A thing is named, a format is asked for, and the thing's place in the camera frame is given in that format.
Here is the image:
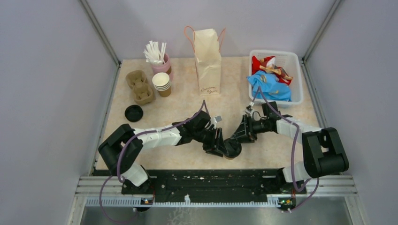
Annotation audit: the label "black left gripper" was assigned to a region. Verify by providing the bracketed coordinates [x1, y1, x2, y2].
[193, 127, 229, 158]

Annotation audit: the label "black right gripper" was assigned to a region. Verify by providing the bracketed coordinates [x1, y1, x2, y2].
[231, 114, 272, 144]

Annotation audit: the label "black cup lid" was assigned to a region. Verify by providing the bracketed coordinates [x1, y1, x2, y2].
[224, 138, 242, 157]

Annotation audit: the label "brown paper coffee cup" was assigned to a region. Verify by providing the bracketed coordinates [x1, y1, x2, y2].
[224, 156, 237, 160]

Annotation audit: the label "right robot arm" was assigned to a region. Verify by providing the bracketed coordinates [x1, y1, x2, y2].
[225, 102, 349, 193]

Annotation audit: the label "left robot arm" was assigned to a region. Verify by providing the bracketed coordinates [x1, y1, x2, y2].
[98, 111, 228, 194]

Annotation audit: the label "cream paper takeout bag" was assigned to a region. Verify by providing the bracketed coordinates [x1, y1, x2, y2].
[184, 26, 226, 96]

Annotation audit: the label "blue cartoon cloth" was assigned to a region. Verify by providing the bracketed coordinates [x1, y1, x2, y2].
[247, 71, 291, 102]

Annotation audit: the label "red patterned cloth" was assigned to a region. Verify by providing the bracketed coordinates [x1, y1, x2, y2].
[251, 56, 293, 85]

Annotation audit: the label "stack of brown paper cups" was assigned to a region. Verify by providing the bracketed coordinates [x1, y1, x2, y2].
[152, 72, 171, 98]

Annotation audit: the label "white plastic basket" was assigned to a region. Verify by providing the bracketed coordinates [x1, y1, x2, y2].
[249, 50, 304, 108]

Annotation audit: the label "stack of black lids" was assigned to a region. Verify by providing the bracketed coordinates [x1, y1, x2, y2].
[124, 105, 144, 122]

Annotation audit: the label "pink straw holder cup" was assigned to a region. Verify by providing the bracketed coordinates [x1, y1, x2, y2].
[151, 53, 173, 80]

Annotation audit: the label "brown pulp cup carrier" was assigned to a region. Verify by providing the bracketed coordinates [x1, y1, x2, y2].
[125, 70, 155, 105]

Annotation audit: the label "white wrapped straws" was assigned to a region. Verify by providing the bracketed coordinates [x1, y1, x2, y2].
[143, 40, 167, 66]

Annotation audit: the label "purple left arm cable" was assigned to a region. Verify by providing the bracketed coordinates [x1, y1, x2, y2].
[99, 100, 209, 225]

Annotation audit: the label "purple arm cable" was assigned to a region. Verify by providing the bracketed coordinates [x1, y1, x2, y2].
[251, 86, 320, 213]
[99, 100, 209, 225]

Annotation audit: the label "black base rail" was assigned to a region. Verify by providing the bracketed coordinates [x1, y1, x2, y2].
[120, 169, 298, 203]

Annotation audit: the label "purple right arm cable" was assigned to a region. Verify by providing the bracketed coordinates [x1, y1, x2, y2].
[251, 86, 320, 213]

